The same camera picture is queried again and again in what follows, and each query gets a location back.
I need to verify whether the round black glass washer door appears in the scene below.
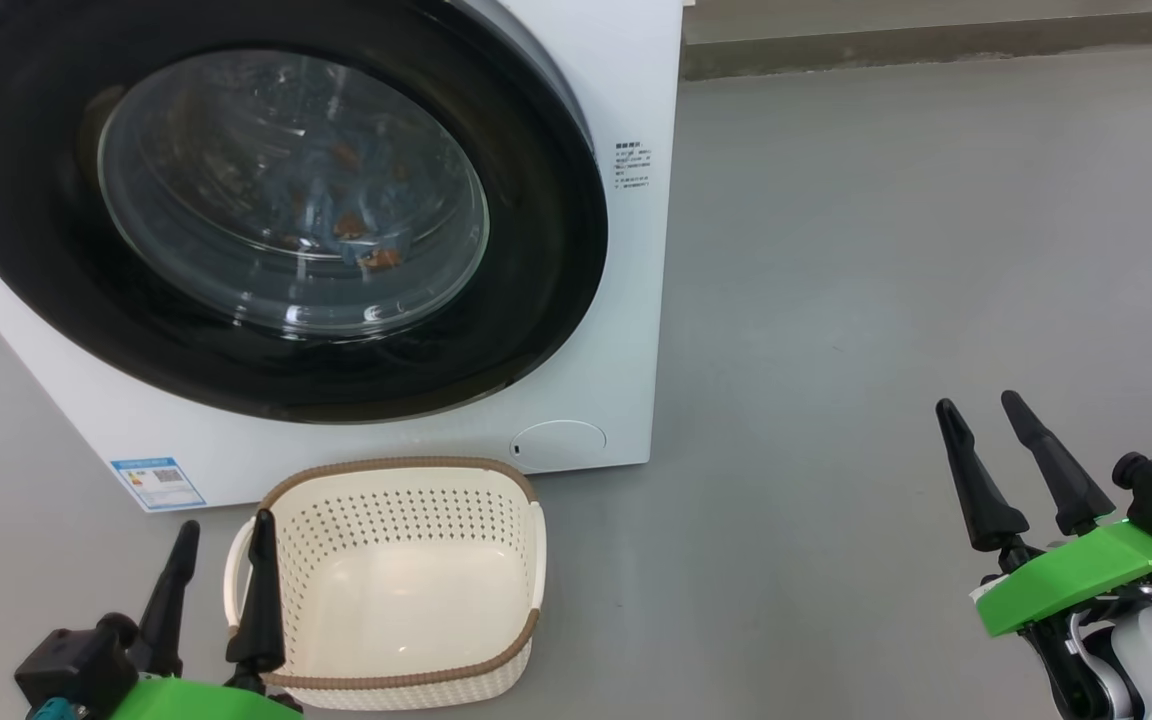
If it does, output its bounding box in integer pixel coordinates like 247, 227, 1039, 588
0, 0, 609, 424

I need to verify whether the white front-load washing machine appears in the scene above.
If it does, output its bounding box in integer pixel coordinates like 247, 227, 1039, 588
0, 0, 685, 513

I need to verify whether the cream perforated laundry basket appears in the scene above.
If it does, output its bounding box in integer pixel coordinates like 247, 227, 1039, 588
224, 457, 547, 712

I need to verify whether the blue cartoon print garment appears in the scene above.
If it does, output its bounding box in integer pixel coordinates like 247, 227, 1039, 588
256, 135, 412, 276

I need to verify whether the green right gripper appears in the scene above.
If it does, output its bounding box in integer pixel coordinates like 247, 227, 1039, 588
936, 390, 1152, 639

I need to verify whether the blue energy label sticker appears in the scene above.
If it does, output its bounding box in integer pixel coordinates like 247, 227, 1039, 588
110, 457, 207, 512

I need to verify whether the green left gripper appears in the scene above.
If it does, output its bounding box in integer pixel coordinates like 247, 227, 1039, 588
111, 508, 305, 720

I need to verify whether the small printed text label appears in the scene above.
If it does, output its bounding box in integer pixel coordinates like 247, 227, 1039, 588
614, 141, 652, 191

